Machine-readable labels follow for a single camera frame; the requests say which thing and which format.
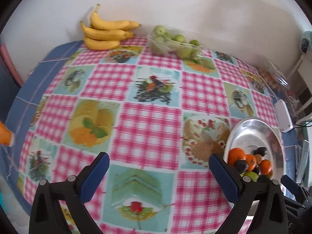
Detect white furniture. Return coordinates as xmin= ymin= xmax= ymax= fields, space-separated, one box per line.
xmin=291 ymin=52 xmax=312 ymax=122

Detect white plastic device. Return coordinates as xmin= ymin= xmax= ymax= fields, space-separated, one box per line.
xmin=274 ymin=100 xmax=293 ymax=132

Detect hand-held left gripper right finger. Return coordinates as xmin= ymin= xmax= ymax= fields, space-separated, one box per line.
xmin=209 ymin=153 xmax=289 ymax=234

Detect clear tray of green fruit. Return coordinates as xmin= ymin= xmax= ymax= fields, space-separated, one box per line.
xmin=149 ymin=25 xmax=203 ymax=60

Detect orange plastic object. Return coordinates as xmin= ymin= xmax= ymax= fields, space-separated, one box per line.
xmin=0 ymin=121 xmax=15 ymax=148

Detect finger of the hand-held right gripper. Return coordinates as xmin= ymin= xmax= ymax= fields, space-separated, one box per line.
xmin=280 ymin=175 xmax=300 ymax=196

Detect silver metal plate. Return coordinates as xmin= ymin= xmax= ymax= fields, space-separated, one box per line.
xmin=224 ymin=117 xmax=285 ymax=200

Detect white cord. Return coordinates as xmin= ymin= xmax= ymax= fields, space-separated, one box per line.
xmin=288 ymin=95 xmax=300 ymax=108

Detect clear plastic clamshell box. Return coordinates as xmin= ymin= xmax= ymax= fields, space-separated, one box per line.
xmin=256 ymin=58 xmax=292 ymax=93

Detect pink checked printed tablecloth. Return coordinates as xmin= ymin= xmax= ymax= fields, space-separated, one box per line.
xmin=17 ymin=36 xmax=283 ymax=234

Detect pile of small brown fruits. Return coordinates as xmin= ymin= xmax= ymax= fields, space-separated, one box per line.
xmin=258 ymin=69 xmax=281 ymax=89

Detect dark purple plum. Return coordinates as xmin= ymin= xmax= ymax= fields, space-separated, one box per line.
xmin=234 ymin=160 xmax=249 ymax=173
xmin=252 ymin=147 xmax=268 ymax=157

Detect clear plastic tray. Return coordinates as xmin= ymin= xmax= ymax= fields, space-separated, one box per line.
xmin=147 ymin=28 xmax=209 ymax=61

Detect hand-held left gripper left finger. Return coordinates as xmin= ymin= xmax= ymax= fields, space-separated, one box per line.
xmin=29 ymin=152 xmax=110 ymax=234

